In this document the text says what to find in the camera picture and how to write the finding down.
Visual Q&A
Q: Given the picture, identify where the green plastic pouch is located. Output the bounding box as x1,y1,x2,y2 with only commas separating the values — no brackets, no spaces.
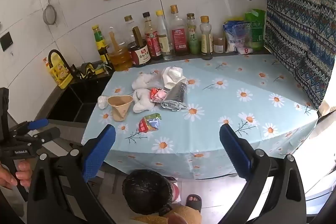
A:
245,9,267,51

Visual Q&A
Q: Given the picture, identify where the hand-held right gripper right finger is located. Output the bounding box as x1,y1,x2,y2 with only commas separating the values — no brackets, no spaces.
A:
219,124,307,224

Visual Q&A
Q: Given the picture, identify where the black cap red label bottle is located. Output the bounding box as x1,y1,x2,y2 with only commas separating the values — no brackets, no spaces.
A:
142,12,163,61

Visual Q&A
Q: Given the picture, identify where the red white wrapper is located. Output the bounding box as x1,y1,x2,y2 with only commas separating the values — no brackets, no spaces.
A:
149,88,168,103

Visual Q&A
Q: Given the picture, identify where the small white red packet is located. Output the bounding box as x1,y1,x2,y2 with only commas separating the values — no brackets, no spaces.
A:
236,47,255,55

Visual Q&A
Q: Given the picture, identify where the dark sauce jug red label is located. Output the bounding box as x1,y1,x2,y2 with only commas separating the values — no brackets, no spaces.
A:
127,26,152,67

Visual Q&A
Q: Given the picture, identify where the white cloth with clear plastic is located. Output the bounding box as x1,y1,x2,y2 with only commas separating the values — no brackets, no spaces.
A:
131,72,166,90

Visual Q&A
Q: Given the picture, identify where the black kitchen sink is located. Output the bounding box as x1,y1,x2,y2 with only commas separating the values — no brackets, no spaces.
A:
47,77,116,123

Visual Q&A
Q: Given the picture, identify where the person's foot in black slipper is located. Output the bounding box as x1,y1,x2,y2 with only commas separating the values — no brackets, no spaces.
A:
185,194,202,213

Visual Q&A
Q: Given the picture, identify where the sponge rack with yellow sponge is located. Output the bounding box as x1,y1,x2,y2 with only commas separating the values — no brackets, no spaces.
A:
76,62,113,80

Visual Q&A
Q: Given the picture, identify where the yellow dish soap bottle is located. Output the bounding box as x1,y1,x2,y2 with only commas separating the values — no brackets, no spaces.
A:
43,52,73,90

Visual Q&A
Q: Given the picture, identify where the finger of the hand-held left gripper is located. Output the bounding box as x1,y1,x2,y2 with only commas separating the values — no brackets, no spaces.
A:
12,127,61,146
10,118,49,136

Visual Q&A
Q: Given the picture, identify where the white blue salt bag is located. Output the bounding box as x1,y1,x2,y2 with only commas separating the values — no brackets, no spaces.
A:
223,21,254,54

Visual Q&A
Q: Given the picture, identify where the small glass jar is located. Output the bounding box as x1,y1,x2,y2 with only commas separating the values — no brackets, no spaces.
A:
213,37,226,54

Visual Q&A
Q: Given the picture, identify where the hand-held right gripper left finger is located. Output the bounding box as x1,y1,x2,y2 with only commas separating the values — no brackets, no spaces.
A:
27,124,116,224

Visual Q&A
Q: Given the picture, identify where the white towel cloth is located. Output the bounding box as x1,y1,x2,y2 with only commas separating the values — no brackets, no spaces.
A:
132,88,156,113

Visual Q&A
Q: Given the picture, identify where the red plastic container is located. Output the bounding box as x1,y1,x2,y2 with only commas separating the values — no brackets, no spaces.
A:
168,178,180,205

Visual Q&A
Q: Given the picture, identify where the clear bottle gold cap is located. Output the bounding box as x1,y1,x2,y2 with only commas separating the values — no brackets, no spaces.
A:
124,15,137,46

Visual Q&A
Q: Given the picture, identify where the black trash bin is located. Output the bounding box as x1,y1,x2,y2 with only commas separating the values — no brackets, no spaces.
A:
122,169,175,215

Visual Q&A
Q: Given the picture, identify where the daisy printed blue tablecloth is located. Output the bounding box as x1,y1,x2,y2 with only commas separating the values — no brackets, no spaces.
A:
81,54,319,180

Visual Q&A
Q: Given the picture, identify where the green label sauce bottle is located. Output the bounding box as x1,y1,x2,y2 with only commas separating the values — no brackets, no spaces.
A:
92,25,110,64

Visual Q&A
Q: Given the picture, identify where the clear cooking oil jug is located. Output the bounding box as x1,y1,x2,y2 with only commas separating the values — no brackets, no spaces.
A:
107,27,133,72

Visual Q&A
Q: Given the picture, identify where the person's tan clothing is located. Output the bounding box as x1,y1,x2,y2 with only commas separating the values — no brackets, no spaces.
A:
131,204,202,224

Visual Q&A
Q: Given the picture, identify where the brown paper cup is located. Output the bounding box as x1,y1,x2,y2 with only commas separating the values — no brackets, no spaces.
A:
107,95,134,122

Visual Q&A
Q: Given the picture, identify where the small black wall switch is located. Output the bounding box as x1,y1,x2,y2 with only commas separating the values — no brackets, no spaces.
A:
0,31,13,52

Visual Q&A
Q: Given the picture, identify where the red green snack wrapper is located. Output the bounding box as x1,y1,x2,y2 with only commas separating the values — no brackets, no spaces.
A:
138,113,162,133

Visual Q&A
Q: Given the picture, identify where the person's left hand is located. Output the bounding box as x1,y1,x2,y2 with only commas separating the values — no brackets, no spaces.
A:
0,160,32,190

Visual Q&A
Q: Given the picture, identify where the blue patterned curtain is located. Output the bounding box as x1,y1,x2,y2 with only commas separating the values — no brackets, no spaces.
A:
262,0,336,110

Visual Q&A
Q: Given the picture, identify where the clear bottle yellow cap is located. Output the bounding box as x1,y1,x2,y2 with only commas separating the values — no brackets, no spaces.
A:
155,10,176,61

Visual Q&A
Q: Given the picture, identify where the black curved faucet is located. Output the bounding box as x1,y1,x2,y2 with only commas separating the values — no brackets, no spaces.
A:
48,49,76,80

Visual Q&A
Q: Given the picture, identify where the yellow cap seasoning bottle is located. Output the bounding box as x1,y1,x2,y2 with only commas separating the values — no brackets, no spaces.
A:
199,16,214,60

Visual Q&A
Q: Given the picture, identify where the grey foil packet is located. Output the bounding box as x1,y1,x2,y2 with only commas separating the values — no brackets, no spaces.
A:
166,81,187,104

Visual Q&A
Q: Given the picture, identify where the metal mesh strainer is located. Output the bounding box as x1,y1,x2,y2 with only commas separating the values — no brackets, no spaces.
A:
43,0,57,26

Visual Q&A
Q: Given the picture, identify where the green oil glass bottle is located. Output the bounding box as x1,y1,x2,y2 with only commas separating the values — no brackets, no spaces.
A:
186,13,201,55

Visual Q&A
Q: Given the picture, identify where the silver foil wrapper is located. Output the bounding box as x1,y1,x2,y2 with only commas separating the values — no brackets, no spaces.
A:
161,99,187,111

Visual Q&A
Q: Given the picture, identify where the small white tissue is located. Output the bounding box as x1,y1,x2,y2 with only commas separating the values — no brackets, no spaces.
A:
98,95,109,110

